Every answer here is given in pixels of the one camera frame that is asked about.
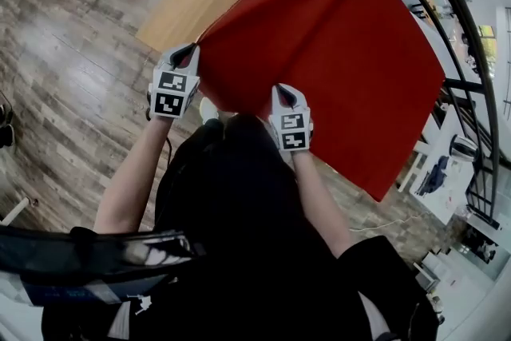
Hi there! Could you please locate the white shelf unit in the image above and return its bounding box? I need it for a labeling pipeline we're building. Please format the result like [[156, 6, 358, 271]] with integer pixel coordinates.
[[0, 197, 31, 227]]

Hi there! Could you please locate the red tablecloth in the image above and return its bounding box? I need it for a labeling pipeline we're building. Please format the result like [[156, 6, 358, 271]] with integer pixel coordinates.
[[195, 0, 447, 204]]

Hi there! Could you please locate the person's black shirt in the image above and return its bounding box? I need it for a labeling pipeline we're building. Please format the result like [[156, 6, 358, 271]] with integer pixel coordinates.
[[39, 113, 440, 341]]

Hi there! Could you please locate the white table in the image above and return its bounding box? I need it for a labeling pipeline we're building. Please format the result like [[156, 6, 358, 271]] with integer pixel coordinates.
[[397, 103, 476, 224]]

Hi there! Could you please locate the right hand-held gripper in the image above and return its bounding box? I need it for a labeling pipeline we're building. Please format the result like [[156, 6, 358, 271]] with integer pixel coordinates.
[[267, 82, 315, 153]]

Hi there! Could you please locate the person's right forearm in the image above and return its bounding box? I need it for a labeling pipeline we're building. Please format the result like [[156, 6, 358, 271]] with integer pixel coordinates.
[[290, 149, 352, 259]]

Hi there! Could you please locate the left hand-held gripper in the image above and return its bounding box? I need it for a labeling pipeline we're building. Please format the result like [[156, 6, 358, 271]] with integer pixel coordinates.
[[147, 42, 200, 121]]

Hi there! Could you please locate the person's white shoe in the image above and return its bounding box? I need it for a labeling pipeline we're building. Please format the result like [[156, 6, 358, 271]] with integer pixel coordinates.
[[199, 96, 220, 125]]

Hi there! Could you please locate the person's left forearm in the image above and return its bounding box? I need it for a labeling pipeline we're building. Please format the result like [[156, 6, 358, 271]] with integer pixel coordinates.
[[93, 117, 175, 235]]

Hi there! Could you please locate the dark blue cloth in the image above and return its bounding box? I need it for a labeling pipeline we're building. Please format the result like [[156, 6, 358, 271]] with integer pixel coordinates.
[[414, 155, 450, 196]]

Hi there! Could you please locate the white cable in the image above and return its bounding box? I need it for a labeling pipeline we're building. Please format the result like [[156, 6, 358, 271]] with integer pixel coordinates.
[[349, 211, 428, 232]]

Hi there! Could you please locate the black monitor screen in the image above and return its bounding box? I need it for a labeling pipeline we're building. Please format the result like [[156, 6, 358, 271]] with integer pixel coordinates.
[[0, 225, 207, 308]]

